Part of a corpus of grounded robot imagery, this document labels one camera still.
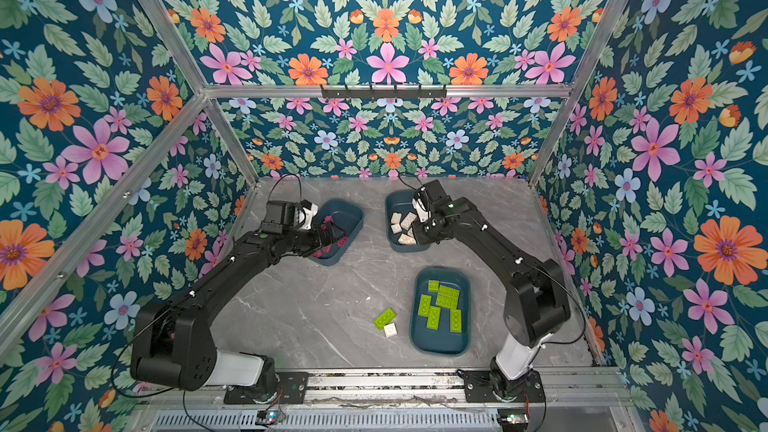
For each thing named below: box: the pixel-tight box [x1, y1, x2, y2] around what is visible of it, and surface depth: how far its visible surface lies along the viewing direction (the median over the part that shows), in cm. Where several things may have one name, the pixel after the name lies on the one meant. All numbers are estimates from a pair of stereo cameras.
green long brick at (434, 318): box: [426, 305, 442, 331], surface depth 86 cm
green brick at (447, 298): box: [436, 290, 460, 309], surface depth 90 cm
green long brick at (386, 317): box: [373, 308, 397, 330], surface depth 88 cm
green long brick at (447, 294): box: [436, 284, 460, 303], surface depth 90 cm
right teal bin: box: [411, 266, 444, 357], surface depth 85 cm
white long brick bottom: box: [400, 211, 417, 231], surface depth 107 cm
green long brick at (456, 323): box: [450, 309, 463, 333], surface depth 86 cm
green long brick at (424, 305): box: [418, 294, 432, 317], surface depth 89 cm
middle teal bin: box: [385, 189, 431, 253], surface depth 106 cm
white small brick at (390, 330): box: [384, 322, 398, 338], surface depth 84 cm
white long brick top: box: [398, 233, 417, 245], surface depth 103 cm
